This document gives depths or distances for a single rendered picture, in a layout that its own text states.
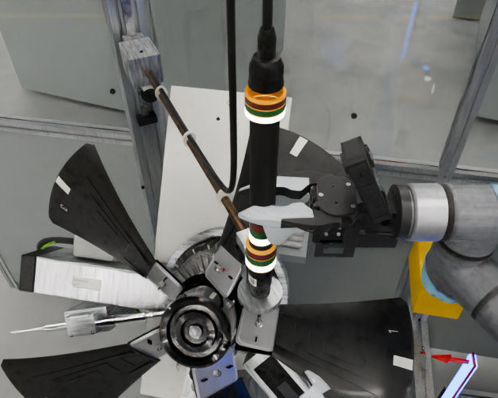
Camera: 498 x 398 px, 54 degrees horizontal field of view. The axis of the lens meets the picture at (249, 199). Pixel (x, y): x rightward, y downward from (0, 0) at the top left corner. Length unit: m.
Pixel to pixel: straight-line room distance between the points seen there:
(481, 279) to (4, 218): 1.83
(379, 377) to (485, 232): 0.31
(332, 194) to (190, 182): 0.50
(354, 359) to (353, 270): 1.01
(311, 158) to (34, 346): 1.81
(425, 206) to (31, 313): 2.08
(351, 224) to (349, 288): 1.31
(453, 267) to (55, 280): 0.74
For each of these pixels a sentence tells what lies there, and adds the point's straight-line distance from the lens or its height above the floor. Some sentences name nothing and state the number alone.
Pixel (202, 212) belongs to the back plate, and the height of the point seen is 1.16.
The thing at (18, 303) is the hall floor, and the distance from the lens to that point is 2.53.
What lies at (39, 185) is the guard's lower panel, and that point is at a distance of 1.92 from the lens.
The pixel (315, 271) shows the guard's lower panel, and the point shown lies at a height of 0.45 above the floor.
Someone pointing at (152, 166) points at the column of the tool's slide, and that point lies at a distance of 1.42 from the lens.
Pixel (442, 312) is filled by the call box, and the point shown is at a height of 1.00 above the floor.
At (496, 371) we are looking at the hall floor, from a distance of 2.36.
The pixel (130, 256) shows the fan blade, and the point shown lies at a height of 1.26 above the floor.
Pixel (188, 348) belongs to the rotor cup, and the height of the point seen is 1.20.
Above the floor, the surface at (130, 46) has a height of 1.40.
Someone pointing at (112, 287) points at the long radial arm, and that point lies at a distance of 1.02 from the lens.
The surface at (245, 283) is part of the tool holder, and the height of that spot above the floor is 1.29.
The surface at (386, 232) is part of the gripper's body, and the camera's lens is 0.66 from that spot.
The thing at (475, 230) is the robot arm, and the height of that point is 1.47.
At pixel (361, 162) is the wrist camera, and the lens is 0.55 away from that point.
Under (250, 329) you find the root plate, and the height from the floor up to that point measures 1.19.
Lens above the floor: 1.91
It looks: 44 degrees down
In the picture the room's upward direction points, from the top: straight up
